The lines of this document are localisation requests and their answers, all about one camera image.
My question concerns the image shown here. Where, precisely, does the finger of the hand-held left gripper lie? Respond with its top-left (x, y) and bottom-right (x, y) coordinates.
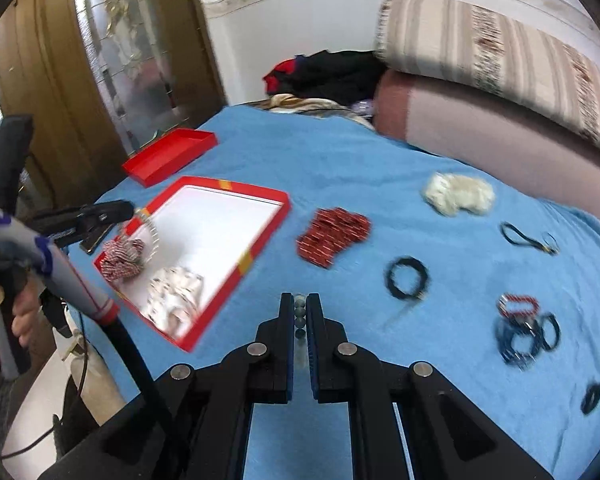
top-left (54, 220), bottom-right (116, 256)
top-left (30, 200), bottom-right (134, 235)

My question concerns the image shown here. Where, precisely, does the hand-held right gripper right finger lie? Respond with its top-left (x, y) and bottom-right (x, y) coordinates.
top-left (305, 292), bottom-right (556, 480)

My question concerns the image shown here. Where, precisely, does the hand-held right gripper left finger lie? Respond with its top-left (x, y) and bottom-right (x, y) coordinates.
top-left (40, 292), bottom-right (296, 480)

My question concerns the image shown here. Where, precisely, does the grey bead bracelet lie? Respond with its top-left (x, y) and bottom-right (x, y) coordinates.
top-left (292, 293), bottom-right (309, 341)

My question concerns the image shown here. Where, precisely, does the silver bead bracelet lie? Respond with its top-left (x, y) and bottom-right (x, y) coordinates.
top-left (121, 207), bottom-right (162, 263)

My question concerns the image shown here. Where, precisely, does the red box with white inside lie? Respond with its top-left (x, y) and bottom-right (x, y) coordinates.
top-left (93, 175), bottom-right (292, 352)

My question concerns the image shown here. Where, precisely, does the person's left hand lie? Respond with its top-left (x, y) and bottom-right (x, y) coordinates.
top-left (0, 280), bottom-right (42, 353)

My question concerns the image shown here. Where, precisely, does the red and white scrunchie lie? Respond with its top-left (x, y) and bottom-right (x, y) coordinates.
top-left (99, 238), bottom-right (147, 281)

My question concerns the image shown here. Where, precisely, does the red box lid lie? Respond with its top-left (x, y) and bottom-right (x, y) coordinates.
top-left (121, 128), bottom-right (218, 188)

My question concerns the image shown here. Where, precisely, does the white patterned scrunchie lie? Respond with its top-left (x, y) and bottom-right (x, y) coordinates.
top-left (145, 266), bottom-right (205, 335)

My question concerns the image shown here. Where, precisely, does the dark red plaid scrunchie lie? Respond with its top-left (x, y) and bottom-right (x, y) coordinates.
top-left (296, 207), bottom-right (372, 267)

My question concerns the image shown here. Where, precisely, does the wooden wardrobe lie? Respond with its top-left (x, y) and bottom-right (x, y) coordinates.
top-left (0, 0), bottom-right (131, 206)

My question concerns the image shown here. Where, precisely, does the patterned glass wardrobe door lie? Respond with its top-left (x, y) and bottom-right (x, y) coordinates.
top-left (72, 0), bottom-right (226, 153)

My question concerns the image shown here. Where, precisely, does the blue blanket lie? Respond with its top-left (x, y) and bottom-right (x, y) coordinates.
top-left (67, 104), bottom-right (600, 480)

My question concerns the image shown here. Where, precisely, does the cream white scrunchie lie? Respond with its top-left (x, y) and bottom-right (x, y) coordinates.
top-left (422, 172), bottom-right (496, 218)

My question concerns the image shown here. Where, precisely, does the pile of dark clothes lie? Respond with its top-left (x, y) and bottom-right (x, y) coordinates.
top-left (263, 50), bottom-right (387, 107)

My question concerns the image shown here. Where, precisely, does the pink pillow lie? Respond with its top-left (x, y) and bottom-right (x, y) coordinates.
top-left (372, 69), bottom-right (600, 233)

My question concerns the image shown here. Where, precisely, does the striped beige pillow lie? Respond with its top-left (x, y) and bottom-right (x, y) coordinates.
top-left (374, 0), bottom-right (600, 161)

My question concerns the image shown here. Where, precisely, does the black cord bracelet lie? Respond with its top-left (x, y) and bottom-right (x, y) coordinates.
top-left (384, 256), bottom-right (430, 328)

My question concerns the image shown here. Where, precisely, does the red and white bead bracelet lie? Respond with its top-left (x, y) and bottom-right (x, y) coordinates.
top-left (497, 294), bottom-right (540, 318)

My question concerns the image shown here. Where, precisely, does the black bangle bracelet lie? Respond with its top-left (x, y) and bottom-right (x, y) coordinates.
top-left (530, 312), bottom-right (562, 353)

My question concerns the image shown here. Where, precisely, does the black cord necklace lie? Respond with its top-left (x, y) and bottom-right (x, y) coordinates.
top-left (500, 221), bottom-right (561, 256)

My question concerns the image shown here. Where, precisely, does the small black hair tie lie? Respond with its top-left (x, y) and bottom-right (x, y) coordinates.
top-left (581, 382), bottom-right (600, 415)

